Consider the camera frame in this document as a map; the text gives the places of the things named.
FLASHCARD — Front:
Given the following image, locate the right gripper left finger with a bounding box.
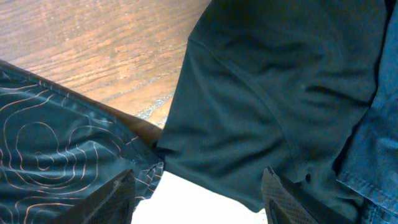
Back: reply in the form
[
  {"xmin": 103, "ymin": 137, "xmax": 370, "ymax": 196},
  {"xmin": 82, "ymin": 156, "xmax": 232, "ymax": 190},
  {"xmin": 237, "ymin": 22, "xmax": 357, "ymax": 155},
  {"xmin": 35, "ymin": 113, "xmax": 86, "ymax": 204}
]
[{"xmin": 47, "ymin": 169, "xmax": 135, "ymax": 224}]

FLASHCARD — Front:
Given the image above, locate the blue denim garment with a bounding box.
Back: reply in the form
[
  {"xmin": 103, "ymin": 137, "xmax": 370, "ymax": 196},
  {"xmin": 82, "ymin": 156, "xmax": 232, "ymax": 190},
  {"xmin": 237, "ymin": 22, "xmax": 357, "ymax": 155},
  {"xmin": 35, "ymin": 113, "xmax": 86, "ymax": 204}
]
[{"xmin": 338, "ymin": 9, "xmax": 397, "ymax": 224}]

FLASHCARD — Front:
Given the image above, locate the black orange-patterned jersey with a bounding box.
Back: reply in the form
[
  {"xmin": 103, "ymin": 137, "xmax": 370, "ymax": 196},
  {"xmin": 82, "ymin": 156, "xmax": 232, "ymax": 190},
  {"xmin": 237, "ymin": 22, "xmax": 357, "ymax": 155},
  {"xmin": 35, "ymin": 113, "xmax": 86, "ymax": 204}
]
[{"xmin": 1, "ymin": 62, "xmax": 164, "ymax": 223}]

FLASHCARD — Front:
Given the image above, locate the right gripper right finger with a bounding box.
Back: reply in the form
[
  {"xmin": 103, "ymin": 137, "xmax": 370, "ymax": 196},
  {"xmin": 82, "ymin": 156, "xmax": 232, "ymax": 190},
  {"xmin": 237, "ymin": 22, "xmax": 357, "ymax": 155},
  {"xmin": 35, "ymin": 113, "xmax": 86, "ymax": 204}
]
[{"xmin": 262, "ymin": 166, "xmax": 353, "ymax": 224}]

